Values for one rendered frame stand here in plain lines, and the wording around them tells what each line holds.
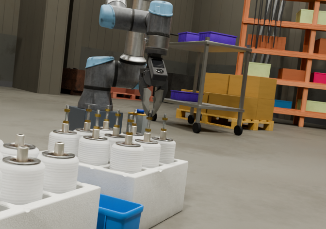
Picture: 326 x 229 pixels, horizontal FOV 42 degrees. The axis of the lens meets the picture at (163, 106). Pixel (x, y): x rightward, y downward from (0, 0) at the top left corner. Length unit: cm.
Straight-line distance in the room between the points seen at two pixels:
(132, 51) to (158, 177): 68
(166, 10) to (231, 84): 447
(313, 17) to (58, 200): 698
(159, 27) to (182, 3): 1061
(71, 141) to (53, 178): 40
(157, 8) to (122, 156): 47
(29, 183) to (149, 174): 46
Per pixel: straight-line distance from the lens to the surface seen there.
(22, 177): 89
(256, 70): 746
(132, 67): 182
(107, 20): 144
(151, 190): 130
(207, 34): 438
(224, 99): 535
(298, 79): 759
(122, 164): 124
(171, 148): 146
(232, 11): 1107
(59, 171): 98
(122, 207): 119
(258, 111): 553
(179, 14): 1188
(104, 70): 181
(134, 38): 182
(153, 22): 136
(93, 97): 181
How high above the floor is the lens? 44
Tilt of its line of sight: 3 degrees down
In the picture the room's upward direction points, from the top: 7 degrees clockwise
